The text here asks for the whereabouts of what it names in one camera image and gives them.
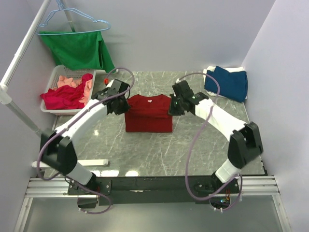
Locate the dark red t shirt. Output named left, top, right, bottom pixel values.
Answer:
left=125, top=94, right=173, bottom=133

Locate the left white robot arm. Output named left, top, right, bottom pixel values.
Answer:
left=36, top=79, right=132, bottom=194

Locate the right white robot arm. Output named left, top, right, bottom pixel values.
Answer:
left=169, top=81, right=264, bottom=193

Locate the folded blue t shirt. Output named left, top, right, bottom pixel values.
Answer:
left=204, top=65, right=249, bottom=103

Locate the white laundry basket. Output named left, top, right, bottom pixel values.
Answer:
left=40, top=65, right=96, bottom=116

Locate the magenta t shirt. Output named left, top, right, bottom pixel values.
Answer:
left=41, top=73, right=93, bottom=110

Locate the peach pink garment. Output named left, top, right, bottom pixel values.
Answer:
left=57, top=74, right=93, bottom=105

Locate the green t shirt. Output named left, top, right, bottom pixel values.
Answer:
left=40, top=31, right=115, bottom=73

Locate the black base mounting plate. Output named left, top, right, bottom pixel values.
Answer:
left=68, top=175, right=240, bottom=204

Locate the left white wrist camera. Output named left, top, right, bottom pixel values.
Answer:
left=104, top=79, right=114, bottom=89

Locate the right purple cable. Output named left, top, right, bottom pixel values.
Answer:
left=178, top=72, right=243, bottom=211

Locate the purple cable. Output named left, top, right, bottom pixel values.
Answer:
left=178, top=72, right=243, bottom=211
left=36, top=67, right=135, bottom=215

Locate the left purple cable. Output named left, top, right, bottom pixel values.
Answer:
left=36, top=67, right=135, bottom=215

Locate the aluminium rail frame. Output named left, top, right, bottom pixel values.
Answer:
left=15, top=175, right=292, bottom=232

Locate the light blue wire hanger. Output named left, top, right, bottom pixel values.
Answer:
left=35, top=0, right=111, bottom=36

